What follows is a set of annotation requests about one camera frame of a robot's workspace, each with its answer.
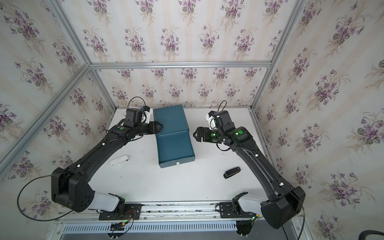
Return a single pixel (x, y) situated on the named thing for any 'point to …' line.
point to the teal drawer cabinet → (172, 118)
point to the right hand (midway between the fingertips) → (202, 135)
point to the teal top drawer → (174, 147)
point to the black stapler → (231, 172)
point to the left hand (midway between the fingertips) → (160, 127)
